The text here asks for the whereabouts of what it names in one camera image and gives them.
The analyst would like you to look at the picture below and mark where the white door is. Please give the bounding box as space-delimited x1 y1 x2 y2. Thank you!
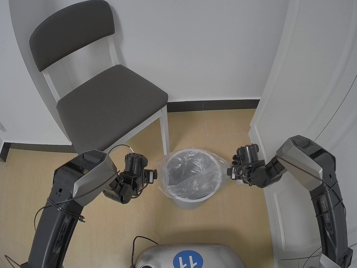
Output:
248 0 357 268

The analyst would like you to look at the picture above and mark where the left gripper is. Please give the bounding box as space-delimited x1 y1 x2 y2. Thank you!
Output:
142 169 159 186

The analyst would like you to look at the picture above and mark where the clear plastic bag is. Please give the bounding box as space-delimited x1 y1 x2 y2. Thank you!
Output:
156 148 229 200

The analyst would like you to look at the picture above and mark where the white trash bin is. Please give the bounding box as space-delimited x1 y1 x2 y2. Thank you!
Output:
165 148 223 209

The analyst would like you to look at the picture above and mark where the black cable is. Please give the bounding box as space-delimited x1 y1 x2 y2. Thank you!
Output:
131 236 159 266
107 145 135 155

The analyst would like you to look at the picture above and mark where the grey padded white chair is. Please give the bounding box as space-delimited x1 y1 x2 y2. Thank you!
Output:
29 0 171 156

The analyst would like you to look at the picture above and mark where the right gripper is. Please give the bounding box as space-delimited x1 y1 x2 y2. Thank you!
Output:
227 164 244 182

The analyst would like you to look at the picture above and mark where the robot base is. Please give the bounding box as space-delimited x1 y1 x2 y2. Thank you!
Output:
135 243 247 268

